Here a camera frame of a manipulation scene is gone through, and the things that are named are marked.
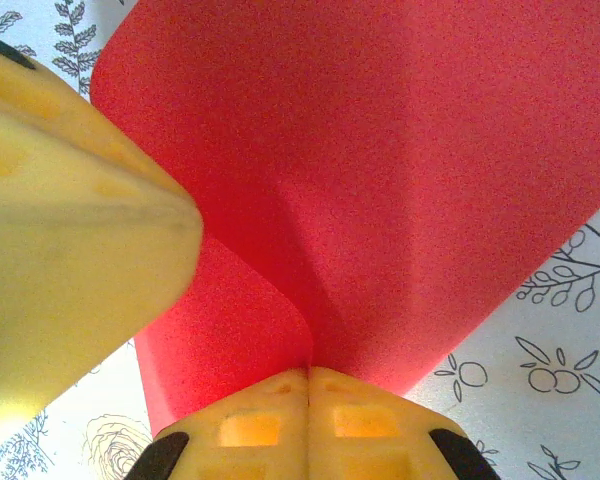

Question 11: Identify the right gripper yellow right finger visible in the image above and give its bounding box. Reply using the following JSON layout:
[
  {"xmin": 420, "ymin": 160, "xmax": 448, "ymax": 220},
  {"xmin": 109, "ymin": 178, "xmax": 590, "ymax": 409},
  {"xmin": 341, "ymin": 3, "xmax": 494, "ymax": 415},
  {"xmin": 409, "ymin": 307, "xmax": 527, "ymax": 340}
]
[{"xmin": 307, "ymin": 366, "xmax": 502, "ymax": 480}]

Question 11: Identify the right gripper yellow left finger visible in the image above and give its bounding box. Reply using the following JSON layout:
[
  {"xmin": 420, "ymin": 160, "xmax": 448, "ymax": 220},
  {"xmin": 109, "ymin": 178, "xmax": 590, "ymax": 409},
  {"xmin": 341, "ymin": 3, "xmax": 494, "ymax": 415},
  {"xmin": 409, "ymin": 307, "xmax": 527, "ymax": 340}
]
[{"xmin": 127, "ymin": 366, "xmax": 311, "ymax": 480}]

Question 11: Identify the red paper sheet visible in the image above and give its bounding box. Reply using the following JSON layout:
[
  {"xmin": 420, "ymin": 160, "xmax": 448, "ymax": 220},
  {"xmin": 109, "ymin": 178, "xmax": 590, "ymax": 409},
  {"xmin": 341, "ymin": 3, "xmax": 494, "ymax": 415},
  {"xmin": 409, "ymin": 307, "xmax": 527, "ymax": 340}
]
[{"xmin": 89, "ymin": 0, "xmax": 600, "ymax": 437}]

